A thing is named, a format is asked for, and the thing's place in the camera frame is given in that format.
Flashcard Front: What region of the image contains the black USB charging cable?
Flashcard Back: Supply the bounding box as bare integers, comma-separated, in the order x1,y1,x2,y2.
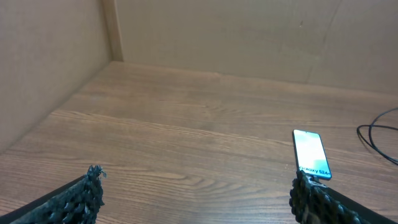
356,107,398,166

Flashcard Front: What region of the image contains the cardboard box wall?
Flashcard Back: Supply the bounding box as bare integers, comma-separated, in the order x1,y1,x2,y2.
1,0,397,149

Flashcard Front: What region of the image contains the Samsung Galaxy smartphone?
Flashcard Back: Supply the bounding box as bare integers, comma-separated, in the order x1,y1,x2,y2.
292,129,332,180

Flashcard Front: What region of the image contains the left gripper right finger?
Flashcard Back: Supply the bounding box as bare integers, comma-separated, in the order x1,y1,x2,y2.
289,170,397,224

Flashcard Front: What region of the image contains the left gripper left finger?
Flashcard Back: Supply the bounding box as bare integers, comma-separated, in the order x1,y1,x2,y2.
1,166,106,224

